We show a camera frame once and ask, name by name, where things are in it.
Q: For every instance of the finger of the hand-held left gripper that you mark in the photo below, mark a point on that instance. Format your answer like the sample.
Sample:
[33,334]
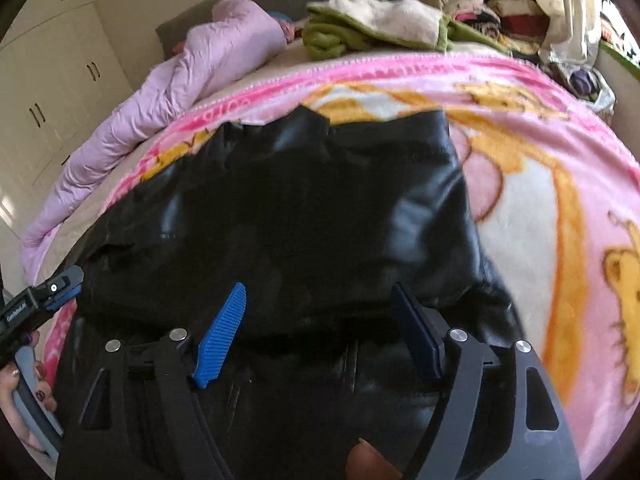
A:
[57,282]
[65,300]

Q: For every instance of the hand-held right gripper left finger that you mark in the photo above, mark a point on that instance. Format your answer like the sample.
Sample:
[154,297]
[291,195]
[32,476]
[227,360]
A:
[222,335]

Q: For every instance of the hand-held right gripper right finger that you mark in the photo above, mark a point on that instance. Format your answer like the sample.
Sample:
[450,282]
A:
[417,335]

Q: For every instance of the black leather jacket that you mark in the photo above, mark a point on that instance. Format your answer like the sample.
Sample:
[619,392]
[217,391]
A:
[300,210]

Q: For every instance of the pile of colourful clothes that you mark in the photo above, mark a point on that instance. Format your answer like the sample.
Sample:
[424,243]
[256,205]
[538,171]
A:
[480,5]

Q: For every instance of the person's left hand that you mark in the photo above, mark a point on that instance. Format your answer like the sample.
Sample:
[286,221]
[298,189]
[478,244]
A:
[10,410]

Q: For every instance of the person's right hand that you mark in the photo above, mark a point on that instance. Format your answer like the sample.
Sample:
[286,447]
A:
[370,462]

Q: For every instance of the pink printed blanket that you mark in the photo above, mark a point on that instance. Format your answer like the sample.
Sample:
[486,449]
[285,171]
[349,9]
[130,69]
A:
[525,210]

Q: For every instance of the cream wardrobe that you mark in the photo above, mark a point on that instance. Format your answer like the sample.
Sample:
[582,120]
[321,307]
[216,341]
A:
[50,85]

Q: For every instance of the lilac quilt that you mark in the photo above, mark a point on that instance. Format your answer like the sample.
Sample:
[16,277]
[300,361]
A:
[150,100]

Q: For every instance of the purple patterned cloth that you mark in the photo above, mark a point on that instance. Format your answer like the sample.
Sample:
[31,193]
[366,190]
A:
[585,82]

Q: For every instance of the green and white blanket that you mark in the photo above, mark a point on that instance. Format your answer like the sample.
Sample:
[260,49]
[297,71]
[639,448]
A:
[380,17]

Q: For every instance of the cream curtain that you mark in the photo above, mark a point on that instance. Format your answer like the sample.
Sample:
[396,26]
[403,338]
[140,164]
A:
[565,10]

